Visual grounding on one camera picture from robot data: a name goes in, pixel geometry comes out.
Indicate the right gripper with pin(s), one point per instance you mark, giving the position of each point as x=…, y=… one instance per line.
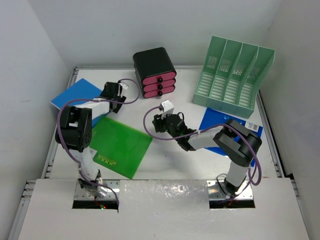
x=158, y=122

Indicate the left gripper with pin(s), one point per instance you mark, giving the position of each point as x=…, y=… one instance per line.
x=120, y=98

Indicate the light blue notebook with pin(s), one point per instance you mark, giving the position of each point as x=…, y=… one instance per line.
x=83, y=89

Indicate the pink bottom drawer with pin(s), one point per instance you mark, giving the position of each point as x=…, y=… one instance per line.
x=159, y=92

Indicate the pink drawer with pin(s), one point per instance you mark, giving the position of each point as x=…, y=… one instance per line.
x=159, y=85
x=155, y=78
x=159, y=92

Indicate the dark blue clipboard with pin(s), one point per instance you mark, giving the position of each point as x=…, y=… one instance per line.
x=213, y=117

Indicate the pink top drawer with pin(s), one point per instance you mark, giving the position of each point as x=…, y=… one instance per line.
x=155, y=78

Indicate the black pink drawer organizer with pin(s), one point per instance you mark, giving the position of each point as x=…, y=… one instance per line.
x=151, y=62

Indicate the green plastic folder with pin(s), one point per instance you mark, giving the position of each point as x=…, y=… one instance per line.
x=118, y=147

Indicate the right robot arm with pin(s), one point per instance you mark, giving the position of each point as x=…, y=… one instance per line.
x=238, y=142

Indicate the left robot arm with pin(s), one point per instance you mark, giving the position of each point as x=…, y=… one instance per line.
x=75, y=131

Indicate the pink middle drawer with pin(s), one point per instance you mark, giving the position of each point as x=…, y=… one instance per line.
x=159, y=85

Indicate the green file organizer rack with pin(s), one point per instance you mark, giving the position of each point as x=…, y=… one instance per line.
x=232, y=75

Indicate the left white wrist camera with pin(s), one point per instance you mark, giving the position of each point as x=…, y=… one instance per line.
x=124, y=86

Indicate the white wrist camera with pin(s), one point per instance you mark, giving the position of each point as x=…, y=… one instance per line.
x=124, y=86
x=167, y=108

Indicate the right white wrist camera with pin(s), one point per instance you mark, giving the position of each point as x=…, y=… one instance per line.
x=167, y=108

